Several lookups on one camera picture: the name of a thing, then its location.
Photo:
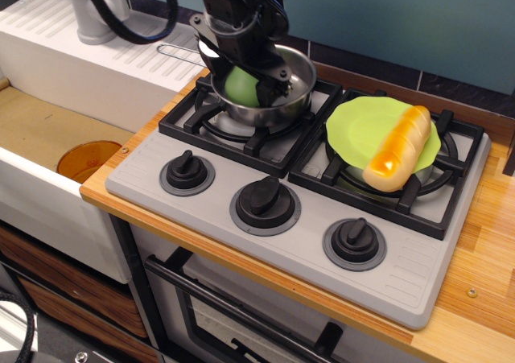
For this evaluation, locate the left black stove knob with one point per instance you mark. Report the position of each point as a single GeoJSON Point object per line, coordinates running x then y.
{"type": "Point", "coordinates": [187, 175]}

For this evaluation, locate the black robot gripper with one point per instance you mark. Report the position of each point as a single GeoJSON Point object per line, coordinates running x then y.
{"type": "Point", "coordinates": [222, 47]}

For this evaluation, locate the grey toy faucet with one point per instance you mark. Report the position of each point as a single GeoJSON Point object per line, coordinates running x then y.
{"type": "Point", "coordinates": [92, 29]}

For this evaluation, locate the toy bread loaf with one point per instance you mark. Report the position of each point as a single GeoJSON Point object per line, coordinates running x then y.
{"type": "Point", "coordinates": [397, 156]}

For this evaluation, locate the black burner grate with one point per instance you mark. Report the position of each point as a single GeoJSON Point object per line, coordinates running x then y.
{"type": "Point", "coordinates": [430, 199]}
{"type": "Point", "coordinates": [200, 120]}

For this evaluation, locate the left black burner grate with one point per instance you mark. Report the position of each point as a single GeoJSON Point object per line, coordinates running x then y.
{"type": "Point", "coordinates": [200, 120]}

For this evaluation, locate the stainless steel pan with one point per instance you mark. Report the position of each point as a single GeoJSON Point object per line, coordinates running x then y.
{"type": "Point", "coordinates": [286, 109]}

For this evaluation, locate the lime green plate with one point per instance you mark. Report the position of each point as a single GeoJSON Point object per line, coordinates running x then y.
{"type": "Point", "coordinates": [356, 128]}

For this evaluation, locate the oven door with handle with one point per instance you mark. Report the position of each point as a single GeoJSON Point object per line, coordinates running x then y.
{"type": "Point", "coordinates": [235, 333]}

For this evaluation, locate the green toy pear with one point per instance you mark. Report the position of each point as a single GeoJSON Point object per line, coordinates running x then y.
{"type": "Point", "coordinates": [240, 88]}

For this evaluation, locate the right black stove knob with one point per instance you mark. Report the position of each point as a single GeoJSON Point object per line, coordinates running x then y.
{"type": "Point", "coordinates": [354, 245]}

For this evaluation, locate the grey toy stove top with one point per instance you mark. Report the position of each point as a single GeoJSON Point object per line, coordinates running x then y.
{"type": "Point", "coordinates": [403, 287]}

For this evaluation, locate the white toy sink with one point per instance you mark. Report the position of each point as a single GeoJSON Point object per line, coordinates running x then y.
{"type": "Point", "coordinates": [57, 93]}

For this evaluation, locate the wooden drawer front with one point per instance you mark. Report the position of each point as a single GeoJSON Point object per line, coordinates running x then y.
{"type": "Point", "coordinates": [76, 295]}

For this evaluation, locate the right black burner grate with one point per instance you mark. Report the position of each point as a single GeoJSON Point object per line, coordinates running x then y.
{"type": "Point", "coordinates": [430, 199]}

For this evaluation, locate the black stove knob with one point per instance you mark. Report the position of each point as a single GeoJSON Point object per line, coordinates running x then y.
{"type": "Point", "coordinates": [187, 175]}
{"type": "Point", "coordinates": [265, 208]}
{"type": "Point", "coordinates": [354, 245]}

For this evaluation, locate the middle black stove knob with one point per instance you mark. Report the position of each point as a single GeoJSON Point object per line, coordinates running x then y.
{"type": "Point", "coordinates": [265, 208]}

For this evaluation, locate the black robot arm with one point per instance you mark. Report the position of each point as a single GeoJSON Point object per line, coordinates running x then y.
{"type": "Point", "coordinates": [271, 15]}

